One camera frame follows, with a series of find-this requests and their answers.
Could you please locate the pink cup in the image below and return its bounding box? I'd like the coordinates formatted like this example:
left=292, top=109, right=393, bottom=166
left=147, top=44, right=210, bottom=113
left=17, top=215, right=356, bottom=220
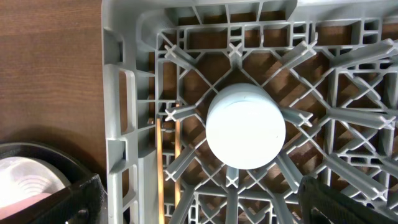
left=1, top=193, right=50, bottom=219

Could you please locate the round black serving tray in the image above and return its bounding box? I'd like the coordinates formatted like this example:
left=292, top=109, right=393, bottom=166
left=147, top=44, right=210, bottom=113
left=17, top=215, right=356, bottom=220
left=0, top=142, right=106, bottom=224

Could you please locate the pale grey plate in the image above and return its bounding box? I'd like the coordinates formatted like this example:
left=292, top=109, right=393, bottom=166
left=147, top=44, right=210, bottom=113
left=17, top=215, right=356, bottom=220
left=1, top=157, right=70, bottom=207

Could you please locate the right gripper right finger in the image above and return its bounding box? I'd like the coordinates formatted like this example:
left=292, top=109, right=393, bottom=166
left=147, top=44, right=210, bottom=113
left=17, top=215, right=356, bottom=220
left=298, top=175, right=397, bottom=224

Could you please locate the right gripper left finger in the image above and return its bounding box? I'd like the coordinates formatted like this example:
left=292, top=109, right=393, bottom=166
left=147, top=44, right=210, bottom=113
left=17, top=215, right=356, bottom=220
left=1, top=174, right=105, bottom=224

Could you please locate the blue cup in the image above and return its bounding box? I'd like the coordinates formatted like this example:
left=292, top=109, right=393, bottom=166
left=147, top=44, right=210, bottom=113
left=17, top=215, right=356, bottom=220
left=205, top=83, right=286, bottom=169

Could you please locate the grey dishwasher rack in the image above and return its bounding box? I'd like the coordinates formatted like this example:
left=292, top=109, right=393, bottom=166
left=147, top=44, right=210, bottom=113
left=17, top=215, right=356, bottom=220
left=101, top=1, right=397, bottom=223

